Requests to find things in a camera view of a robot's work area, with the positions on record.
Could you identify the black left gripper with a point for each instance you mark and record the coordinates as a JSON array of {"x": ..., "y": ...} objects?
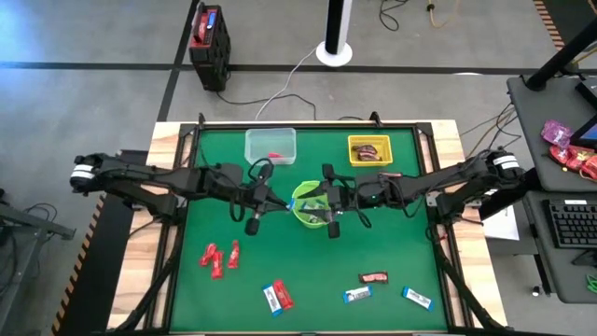
[{"x": 259, "y": 193}]

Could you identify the grey metal stand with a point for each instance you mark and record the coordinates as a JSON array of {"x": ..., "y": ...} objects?
[{"x": 28, "y": 219}]

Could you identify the purple candy bag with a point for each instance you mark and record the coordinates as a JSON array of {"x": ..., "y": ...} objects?
[{"x": 557, "y": 133}]

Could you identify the yellow plastic basket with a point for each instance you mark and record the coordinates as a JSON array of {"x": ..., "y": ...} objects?
[{"x": 387, "y": 140}]

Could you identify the black hazard-edged floor mat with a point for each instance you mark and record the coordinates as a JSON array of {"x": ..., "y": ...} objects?
[{"x": 102, "y": 261}]

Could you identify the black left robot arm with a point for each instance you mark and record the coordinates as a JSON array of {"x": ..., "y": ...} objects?
[{"x": 186, "y": 179}]

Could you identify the white black pole stand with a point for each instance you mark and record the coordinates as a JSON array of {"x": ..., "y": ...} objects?
[{"x": 336, "y": 23}]

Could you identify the black red tool case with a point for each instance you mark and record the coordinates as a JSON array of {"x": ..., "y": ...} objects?
[{"x": 212, "y": 56}]

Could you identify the clear plastic bin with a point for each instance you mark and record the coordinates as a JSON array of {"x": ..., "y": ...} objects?
[{"x": 270, "y": 142}]

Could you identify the black diagonal support bar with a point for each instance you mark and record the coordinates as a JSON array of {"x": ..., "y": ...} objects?
[{"x": 513, "y": 191}]

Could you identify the black keyboard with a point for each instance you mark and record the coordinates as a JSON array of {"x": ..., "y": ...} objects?
[{"x": 573, "y": 224}]

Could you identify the green halloween bucket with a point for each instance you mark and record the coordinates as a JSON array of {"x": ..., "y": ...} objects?
[{"x": 301, "y": 189}]

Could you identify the red candy bag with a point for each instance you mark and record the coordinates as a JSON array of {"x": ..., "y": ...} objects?
[{"x": 571, "y": 158}]

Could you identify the black metal table frame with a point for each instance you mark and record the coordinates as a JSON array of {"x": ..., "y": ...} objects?
[{"x": 303, "y": 124}]

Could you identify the white paper sheet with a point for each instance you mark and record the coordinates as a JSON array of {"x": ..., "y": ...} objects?
[{"x": 501, "y": 226}]

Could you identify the dark grey desk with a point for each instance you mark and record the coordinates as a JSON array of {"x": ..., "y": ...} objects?
[{"x": 559, "y": 275}]

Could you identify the black tablet screen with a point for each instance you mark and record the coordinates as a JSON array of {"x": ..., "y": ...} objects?
[{"x": 588, "y": 135}]

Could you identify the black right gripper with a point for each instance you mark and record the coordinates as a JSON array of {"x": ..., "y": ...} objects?
[{"x": 342, "y": 196}]

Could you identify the green table mat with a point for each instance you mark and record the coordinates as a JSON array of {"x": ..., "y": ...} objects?
[{"x": 317, "y": 261}]

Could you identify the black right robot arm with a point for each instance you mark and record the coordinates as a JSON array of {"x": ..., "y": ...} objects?
[{"x": 448, "y": 184}]

